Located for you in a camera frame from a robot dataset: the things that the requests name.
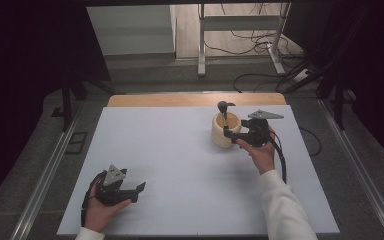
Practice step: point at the black metal stand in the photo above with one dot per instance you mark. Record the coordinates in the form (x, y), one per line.
(67, 100)
(338, 100)

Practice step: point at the black makeup brush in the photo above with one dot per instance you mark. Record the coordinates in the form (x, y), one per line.
(222, 106)

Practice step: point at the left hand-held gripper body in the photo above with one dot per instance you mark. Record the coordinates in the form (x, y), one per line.
(111, 196)

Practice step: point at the white power strip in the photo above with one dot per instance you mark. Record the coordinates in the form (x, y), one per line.
(301, 75)

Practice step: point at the white table mat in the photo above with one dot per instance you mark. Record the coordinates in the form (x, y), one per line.
(166, 160)

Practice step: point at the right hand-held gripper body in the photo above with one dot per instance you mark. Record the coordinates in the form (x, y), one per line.
(258, 133)

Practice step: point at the cream cup with orange mark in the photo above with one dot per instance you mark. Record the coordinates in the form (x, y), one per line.
(218, 136)

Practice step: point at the wooden table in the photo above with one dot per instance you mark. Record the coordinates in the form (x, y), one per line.
(186, 99)

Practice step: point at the dark curtain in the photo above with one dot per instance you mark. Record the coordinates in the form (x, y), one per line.
(20, 83)
(373, 66)

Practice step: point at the grey metal floor rail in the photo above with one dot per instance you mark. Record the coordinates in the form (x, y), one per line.
(360, 166)
(43, 186)

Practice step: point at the black floor plate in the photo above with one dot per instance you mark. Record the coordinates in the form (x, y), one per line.
(76, 143)

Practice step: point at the person's right hand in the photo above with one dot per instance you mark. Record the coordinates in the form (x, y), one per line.
(263, 156)

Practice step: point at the person's left hand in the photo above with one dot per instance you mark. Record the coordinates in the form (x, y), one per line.
(98, 213)

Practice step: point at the white cabinet panel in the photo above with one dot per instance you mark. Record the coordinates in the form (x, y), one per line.
(130, 30)

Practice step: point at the white metal desk frame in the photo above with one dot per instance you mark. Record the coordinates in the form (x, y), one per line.
(240, 22)

